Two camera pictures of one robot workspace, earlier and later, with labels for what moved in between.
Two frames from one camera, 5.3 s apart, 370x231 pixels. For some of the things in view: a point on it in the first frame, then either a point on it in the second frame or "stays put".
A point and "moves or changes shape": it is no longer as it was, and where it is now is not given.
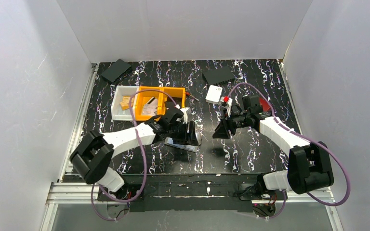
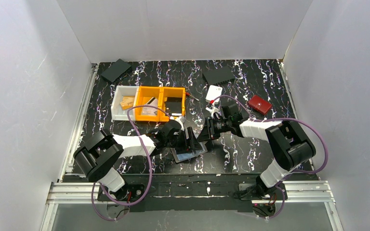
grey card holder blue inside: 191,147 moves or changes shape
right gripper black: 229,123 → 210,129
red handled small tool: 188,94 stays put
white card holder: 214,94 stays put
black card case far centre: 218,76 stays put
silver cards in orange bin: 150,108 stays put
